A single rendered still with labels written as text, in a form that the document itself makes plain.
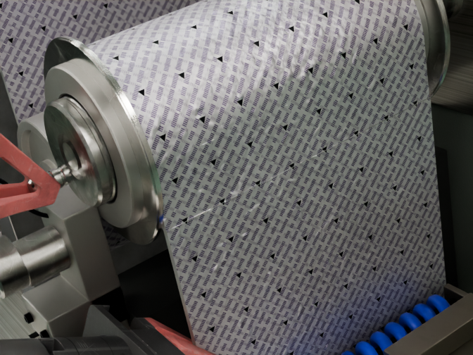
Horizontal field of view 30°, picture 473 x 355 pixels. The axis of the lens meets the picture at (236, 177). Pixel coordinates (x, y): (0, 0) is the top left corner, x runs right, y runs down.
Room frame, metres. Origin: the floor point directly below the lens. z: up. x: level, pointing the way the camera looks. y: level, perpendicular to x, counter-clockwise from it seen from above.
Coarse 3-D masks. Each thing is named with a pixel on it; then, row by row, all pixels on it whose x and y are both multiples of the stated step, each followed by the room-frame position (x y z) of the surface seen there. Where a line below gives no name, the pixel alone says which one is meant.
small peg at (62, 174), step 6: (54, 168) 0.53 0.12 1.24; (60, 168) 0.53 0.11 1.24; (66, 168) 0.53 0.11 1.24; (54, 174) 0.53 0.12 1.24; (60, 174) 0.53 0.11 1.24; (66, 174) 0.53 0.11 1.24; (30, 180) 0.52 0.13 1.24; (60, 180) 0.53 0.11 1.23; (66, 180) 0.53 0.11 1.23; (30, 186) 0.52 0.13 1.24; (36, 186) 0.52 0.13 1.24; (30, 192) 0.53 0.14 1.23
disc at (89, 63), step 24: (48, 48) 0.57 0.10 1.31; (72, 48) 0.53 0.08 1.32; (96, 72) 0.51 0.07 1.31; (120, 96) 0.49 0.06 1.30; (120, 120) 0.49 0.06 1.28; (144, 144) 0.48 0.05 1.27; (144, 168) 0.48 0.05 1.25; (144, 192) 0.49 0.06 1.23; (144, 216) 0.50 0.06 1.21; (144, 240) 0.51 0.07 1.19
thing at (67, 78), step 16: (416, 0) 0.61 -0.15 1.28; (64, 64) 0.54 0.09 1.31; (48, 80) 0.56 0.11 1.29; (64, 80) 0.54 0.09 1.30; (80, 80) 0.52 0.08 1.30; (48, 96) 0.57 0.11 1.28; (80, 96) 0.52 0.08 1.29; (96, 96) 0.50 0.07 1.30; (96, 112) 0.50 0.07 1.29; (112, 112) 0.50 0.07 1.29; (112, 128) 0.49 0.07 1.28; (112, 144) 0.49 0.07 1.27; (128, 144) 0.49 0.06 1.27; (112, 160) 0.50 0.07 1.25; (128, 160) 0.49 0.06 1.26; (128, 176) 0.48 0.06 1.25; (128, 192) 0.49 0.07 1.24; (112, 208) 0.52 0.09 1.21; (128, 208) 0.49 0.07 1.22; (112, 224) 0.53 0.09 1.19; (128, 224) 0.50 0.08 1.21
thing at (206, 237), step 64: (384, 128) 0.58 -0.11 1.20; (256, 192) 0.52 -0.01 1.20; (320, 192) 0.54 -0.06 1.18; (384, 192) 0.57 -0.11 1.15; (192, 256) 0.49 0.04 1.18; (256, 256) 0.51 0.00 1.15; (320, 256) 0.54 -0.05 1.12; (384, 256) 0.57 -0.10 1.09; (192, 320) 0.49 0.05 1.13; (256, 320) 0.51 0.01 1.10; (320, 320) 0.54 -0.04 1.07; (384, 320) 0.57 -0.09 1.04
